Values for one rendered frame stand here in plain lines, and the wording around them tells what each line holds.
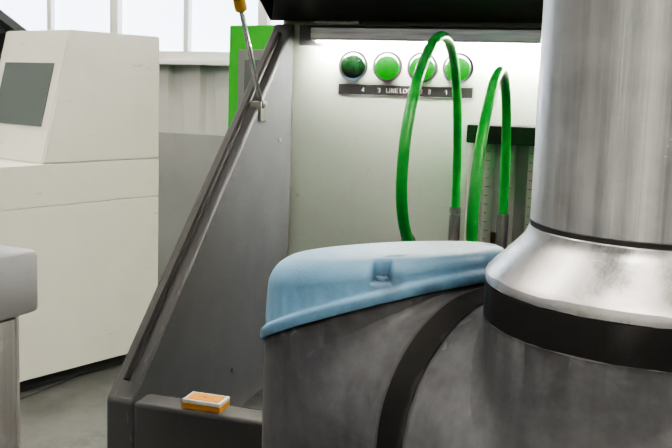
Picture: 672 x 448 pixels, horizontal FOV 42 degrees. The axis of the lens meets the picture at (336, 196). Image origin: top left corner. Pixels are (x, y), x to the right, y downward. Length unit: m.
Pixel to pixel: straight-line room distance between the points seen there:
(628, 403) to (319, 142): 1.29
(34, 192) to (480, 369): 3.62
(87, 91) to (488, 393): 3.75
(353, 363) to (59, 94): 3.60
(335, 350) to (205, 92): 5.67
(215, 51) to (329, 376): 5.64
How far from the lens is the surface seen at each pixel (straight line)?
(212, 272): 1.30
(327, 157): 1.54
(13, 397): 0.50
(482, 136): 1.08
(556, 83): 0.31
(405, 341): 0.36
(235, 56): 4.28
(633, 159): 0.29
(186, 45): 6.06
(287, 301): 0.39
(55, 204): 3.96
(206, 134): 6.01
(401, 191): 1.04
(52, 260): 3.99
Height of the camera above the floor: 1.34
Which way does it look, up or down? 7 degrees down
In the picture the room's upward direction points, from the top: 2 degrees clockwise
